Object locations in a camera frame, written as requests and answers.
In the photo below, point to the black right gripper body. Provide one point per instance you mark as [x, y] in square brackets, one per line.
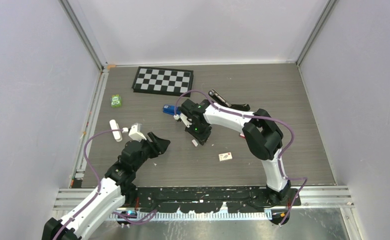
[201, 132]

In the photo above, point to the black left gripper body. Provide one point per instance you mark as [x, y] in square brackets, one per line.
[148, 150]

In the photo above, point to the white stapler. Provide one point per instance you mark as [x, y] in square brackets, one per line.
[116, 130]

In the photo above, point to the blue stapler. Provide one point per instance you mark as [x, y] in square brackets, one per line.
[171, 110]

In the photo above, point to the black stapler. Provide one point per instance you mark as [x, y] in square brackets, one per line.
[221, 101]

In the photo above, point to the white staple box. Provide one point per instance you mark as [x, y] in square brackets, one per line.
[225, 156]

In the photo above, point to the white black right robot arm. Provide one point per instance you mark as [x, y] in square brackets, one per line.
[262, 135]

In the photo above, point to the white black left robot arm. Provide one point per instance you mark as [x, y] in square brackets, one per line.
[112, 191]

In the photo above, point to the green toy block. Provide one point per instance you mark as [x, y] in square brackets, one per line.
[116, 101]

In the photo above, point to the black white chessboard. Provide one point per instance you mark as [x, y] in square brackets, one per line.
[162, 81]

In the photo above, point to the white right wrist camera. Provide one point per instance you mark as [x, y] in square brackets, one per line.
[183, 118]

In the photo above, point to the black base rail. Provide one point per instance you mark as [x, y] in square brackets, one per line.
[236, 199]

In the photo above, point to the slotted cable duct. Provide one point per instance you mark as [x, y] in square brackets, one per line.
[221, 215]

